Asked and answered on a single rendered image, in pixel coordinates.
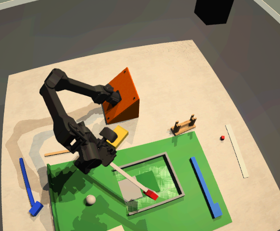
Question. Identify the green mat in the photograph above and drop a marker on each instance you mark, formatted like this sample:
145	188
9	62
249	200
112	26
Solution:
188	213

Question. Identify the pale yellow flat bar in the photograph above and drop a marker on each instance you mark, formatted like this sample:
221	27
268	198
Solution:
237	151

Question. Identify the cream ball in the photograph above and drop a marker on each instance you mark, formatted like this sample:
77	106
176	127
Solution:
90	199

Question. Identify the yellow rectangular block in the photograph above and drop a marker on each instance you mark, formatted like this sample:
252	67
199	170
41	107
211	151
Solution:
122	134

